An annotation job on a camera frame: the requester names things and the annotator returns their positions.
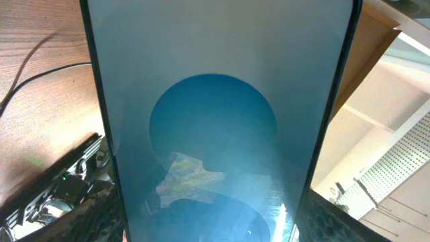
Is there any white perforated metal panel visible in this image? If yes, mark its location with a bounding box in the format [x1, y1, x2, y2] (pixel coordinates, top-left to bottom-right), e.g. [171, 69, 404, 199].
[334, 102, 429, 220]

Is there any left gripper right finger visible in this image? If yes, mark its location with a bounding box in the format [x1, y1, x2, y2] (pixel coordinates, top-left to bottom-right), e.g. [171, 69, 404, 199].
[295, 189, 390, 242]

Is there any black phone charger cable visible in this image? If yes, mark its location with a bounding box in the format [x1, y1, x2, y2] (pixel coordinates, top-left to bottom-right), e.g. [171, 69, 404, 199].
[0, 62, 93, 117]

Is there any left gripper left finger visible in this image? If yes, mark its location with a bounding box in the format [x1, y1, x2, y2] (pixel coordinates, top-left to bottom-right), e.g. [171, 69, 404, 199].
[17, 186, 125, 242]

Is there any blue screen smartphone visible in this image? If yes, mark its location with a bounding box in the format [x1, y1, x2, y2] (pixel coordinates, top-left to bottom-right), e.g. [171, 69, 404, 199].
[80, 0, 362, 241]

